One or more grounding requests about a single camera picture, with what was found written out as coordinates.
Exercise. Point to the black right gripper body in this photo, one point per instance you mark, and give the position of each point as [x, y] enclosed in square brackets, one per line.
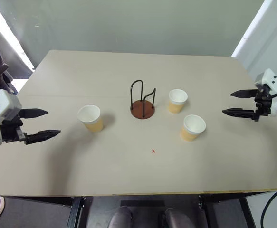
[263, 104]

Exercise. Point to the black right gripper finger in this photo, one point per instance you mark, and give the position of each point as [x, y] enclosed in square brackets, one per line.
[244, 93]
[239, 112]

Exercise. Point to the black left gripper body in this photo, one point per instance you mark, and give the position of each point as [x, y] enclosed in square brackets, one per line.
[11, 131]

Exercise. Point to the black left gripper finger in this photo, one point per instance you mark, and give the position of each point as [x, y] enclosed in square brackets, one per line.
[43, 136]
[35, 113]

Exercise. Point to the white and tan paper cup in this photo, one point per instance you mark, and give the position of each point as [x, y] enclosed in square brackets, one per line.
[192, 128]
[177, 101]
[90, 119]

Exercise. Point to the black metal table leg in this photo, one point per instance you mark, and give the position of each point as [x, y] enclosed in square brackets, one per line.
[76, 212]

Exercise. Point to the dark rounded shape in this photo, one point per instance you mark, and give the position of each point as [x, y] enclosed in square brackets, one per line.
[120, 217]

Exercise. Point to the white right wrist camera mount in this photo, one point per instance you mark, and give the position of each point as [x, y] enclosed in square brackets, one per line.
[269, 80]

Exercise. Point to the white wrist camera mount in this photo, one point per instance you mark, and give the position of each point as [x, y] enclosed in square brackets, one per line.
[269, 80]
[1, 105]

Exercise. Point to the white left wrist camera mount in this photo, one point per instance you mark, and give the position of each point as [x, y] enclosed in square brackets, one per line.
[1, 105]

